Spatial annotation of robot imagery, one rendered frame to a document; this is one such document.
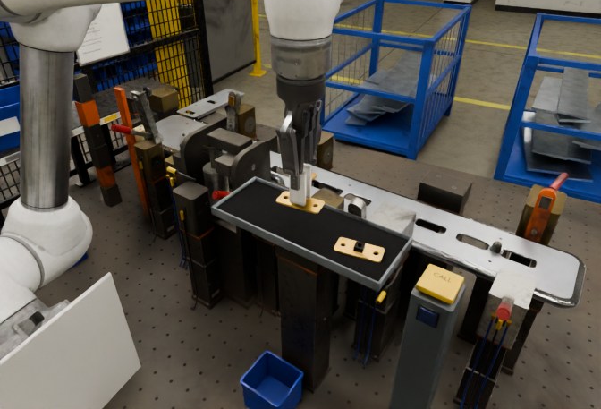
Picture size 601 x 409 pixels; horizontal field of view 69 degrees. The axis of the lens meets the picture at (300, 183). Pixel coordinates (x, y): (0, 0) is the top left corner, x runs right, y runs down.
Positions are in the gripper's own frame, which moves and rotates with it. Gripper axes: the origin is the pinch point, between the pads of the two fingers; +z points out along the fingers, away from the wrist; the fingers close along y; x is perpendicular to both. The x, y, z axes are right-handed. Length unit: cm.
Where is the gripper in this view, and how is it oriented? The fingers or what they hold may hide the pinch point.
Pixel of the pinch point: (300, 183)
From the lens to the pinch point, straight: 78.1
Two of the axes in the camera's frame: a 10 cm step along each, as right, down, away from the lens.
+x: 9.1, 2.3, -3.5
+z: 0.0, 8.4, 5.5
